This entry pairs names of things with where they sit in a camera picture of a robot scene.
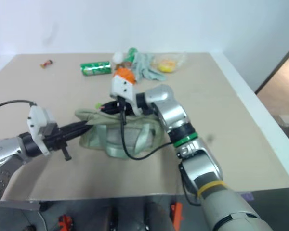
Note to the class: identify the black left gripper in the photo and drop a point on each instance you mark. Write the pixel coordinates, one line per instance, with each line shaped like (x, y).
(55, 142)

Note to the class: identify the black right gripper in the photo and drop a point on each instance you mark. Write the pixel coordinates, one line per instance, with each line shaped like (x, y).
(126, 109)

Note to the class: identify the light green fabric bag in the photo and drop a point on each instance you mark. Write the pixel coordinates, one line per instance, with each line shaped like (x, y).
(115, 134)

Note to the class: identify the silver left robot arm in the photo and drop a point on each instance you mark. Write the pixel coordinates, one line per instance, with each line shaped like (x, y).
(7, 149)

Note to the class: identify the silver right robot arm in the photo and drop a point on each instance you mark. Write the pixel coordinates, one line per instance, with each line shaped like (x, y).
(202, 166)

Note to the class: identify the orange bowl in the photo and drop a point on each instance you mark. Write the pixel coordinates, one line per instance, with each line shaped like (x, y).
(125, 73)

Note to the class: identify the green soda can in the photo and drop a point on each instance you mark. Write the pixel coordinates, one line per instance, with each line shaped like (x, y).
(95, 68)

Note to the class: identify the small brown object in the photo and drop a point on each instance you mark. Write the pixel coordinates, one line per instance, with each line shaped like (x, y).
(123, 65)

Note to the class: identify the white round object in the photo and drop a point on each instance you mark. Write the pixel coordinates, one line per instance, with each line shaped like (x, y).
(118, 57)

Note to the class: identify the grey cloth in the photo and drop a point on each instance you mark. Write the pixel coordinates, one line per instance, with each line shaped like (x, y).
(143, 66)

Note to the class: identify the green bottle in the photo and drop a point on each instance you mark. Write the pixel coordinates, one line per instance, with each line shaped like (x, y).
(130, 54)

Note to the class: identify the yellow fruit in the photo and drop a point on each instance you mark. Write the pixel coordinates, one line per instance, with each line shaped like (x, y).
(166, 66)

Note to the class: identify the orange plastic part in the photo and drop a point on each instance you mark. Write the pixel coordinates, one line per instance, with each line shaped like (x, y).
(66, 222)
(177, 214)

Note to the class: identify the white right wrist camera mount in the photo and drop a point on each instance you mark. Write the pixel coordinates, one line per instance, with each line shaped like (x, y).
(122, 87)

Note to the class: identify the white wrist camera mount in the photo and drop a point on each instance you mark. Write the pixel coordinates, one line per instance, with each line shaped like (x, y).
(38, 120)
(122, 87)

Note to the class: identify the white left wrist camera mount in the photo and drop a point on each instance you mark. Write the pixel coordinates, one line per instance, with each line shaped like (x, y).
(38, 120)

